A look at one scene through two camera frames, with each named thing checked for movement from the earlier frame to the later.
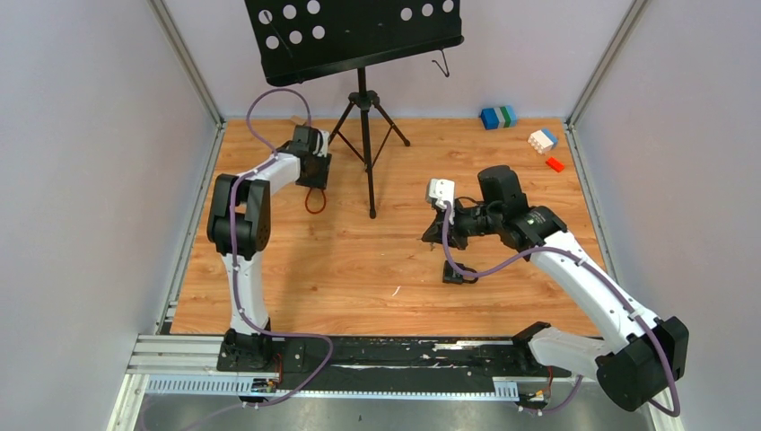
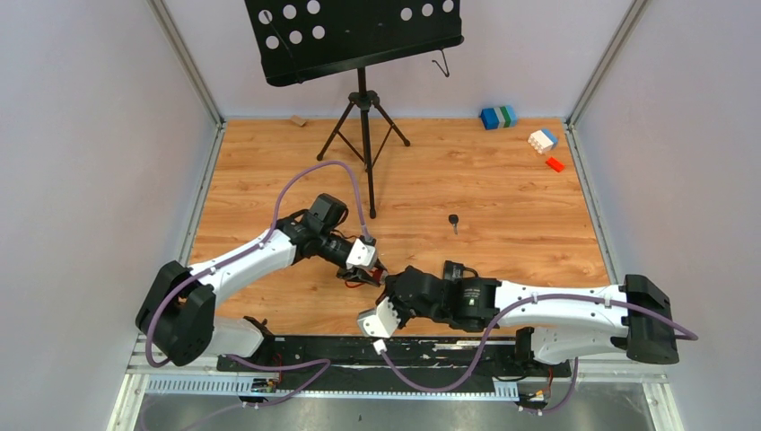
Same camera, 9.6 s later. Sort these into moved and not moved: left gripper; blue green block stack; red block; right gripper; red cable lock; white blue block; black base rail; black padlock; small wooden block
Moved: red cable lock; right gripper; left gripper
Not moved: red block; small wooden block; black padlock; blue green block stack; black base rail; white blue block
